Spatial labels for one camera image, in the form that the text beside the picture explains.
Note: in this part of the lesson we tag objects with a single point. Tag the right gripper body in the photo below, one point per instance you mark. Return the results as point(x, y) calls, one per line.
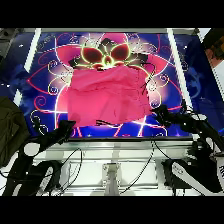
point(164, 116)

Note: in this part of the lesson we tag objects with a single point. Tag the pink garment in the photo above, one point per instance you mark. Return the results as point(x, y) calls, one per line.
point(110, 96)

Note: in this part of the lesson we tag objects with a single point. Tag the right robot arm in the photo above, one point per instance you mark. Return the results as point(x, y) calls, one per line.
point(200, 173)

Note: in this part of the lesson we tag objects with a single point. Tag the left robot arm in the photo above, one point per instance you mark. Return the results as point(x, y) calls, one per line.
point(36, 146)

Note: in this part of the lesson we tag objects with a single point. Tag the heap of clothes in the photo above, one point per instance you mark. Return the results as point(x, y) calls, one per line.
point(215, 41)

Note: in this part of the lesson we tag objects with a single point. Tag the dark green garment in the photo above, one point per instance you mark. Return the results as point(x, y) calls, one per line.
point(11, 130)

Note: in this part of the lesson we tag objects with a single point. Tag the silver frame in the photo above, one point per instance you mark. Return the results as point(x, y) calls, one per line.
point(113, 166)

